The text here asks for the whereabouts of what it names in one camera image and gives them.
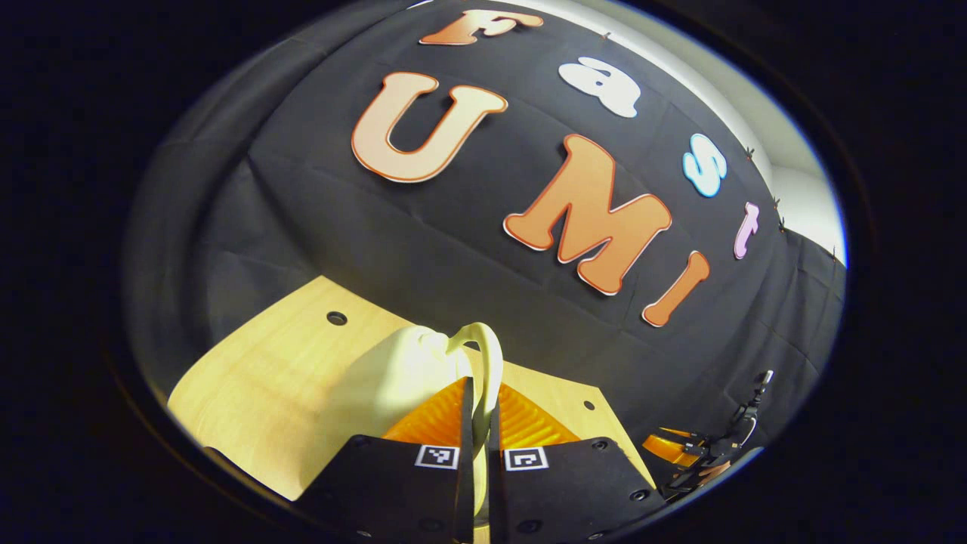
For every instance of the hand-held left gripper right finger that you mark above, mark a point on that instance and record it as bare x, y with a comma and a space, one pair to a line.
496, 491

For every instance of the black backdrop cloth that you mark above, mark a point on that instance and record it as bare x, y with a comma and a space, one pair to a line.
453, 227

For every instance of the pale yellow suitcase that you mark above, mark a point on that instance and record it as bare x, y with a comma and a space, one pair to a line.
393, 370

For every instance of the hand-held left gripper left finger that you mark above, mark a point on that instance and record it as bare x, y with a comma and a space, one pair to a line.
464, 491

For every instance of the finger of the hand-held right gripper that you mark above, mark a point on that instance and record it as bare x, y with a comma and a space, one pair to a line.
676, 433
668, 451

